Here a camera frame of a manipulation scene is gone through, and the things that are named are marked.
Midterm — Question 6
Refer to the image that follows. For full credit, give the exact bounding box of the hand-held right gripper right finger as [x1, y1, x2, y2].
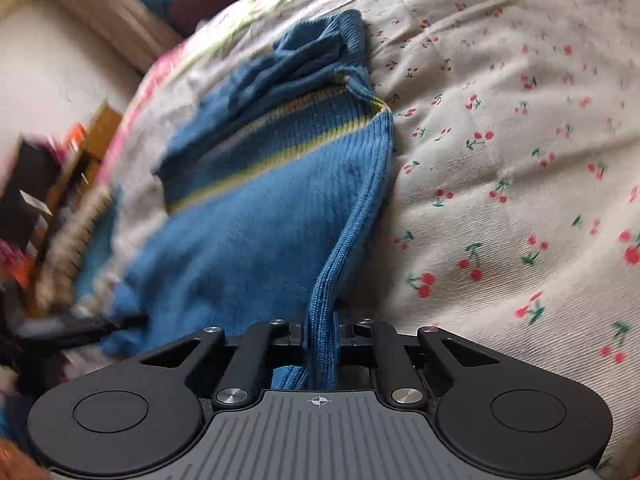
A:
[331, 311, 502, 407]

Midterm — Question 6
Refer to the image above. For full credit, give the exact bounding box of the wooden cabinet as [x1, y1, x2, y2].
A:
[47, 100, 126, 201]

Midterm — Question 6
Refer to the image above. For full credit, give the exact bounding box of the beige curtain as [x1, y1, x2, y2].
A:
[30, 0, 182, 77]

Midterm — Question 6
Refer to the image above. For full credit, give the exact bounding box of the cherry print bed sheet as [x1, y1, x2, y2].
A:
[112, 0, 640, 471]

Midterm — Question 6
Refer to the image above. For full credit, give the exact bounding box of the dark box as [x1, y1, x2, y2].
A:
[0, 132, 63, 258]

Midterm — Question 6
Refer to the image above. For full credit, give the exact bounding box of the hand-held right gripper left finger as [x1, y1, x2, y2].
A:
[140, 319, 307, 409]

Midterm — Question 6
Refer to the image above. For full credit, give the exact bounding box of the blue striped knit sweater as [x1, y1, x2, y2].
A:
[100, 8, 396, 392]

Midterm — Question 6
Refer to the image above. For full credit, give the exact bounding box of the teal fleece cloth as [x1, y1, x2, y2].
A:
[75, 237, 123, 308]

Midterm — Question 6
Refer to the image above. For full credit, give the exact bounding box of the maroon upholstered bench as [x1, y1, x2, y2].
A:
[167, 0, 263, 38]

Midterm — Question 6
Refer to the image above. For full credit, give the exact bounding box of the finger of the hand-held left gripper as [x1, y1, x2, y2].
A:
[59, 311, 147, 342]

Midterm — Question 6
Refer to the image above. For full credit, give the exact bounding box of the beige striped knit sweater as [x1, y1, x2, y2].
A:
[34, 182, 117, 313]

